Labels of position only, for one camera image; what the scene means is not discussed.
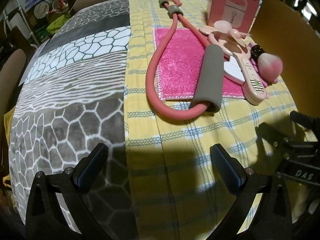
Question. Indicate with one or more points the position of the grey patterned blanket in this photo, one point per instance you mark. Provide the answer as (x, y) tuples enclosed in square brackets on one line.
[(75, 92)]

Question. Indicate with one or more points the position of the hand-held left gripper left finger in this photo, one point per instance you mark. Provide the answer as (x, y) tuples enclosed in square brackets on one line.
[(83, 173)]

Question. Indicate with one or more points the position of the pink printed carton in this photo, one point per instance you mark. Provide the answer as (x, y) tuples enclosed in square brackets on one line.
[(235, 5)]

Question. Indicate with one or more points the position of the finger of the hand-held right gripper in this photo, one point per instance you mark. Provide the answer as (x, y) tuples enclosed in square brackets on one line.
[(305, 121), (271, 133)]

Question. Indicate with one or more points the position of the pink makeup brush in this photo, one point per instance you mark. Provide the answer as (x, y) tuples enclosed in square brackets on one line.
[(271, 63)]

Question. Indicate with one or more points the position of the pink handheld fan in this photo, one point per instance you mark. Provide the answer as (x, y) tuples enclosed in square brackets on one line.
[(250, 80)]

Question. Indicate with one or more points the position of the round white container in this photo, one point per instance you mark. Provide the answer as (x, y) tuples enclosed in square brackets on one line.
[(42, 9)]

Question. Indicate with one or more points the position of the brown armchair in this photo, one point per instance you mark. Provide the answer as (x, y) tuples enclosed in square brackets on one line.
[(12, 65)]

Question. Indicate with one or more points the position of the white heart-shaped piece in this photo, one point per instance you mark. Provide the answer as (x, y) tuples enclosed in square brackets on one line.
[(233, 70)]

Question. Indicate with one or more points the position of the yellow bag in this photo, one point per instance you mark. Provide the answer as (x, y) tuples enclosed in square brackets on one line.
[(7, 120)]

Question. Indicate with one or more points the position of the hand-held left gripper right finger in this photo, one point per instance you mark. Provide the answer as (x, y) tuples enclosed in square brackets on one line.
[(226, 166)]

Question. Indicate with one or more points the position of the pink fluffy cloth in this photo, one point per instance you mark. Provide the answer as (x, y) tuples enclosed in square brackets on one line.
[(180, 62)]

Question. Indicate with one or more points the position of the yellow plaid cloth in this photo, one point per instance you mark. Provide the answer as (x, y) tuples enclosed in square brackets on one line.
[(180, 142)]

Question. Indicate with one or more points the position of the green bag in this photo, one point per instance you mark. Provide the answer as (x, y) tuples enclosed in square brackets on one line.
[(58, 23)]

